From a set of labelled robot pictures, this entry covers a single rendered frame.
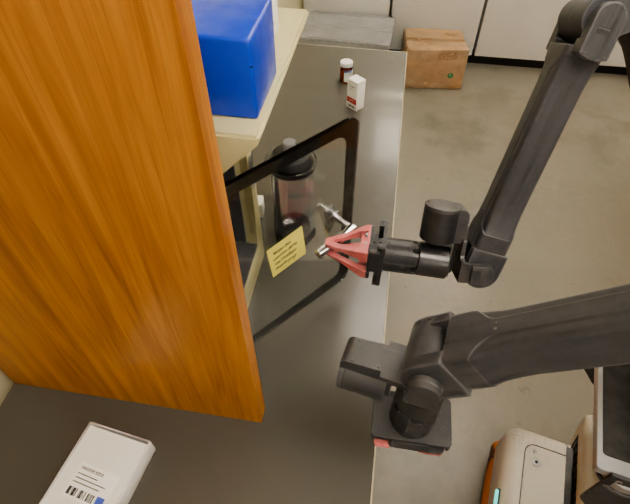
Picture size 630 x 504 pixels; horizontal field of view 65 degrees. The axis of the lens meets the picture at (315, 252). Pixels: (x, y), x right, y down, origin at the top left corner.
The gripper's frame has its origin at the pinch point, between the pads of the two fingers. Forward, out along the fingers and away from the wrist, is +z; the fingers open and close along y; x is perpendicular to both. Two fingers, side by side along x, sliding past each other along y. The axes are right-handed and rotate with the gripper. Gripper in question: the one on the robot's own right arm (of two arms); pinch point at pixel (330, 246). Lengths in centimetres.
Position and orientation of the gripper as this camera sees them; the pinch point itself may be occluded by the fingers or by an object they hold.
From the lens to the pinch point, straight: 83.8
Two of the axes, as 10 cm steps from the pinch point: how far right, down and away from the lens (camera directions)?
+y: 0.1, -6.6, -7.5
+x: -1.7, 7.4, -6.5
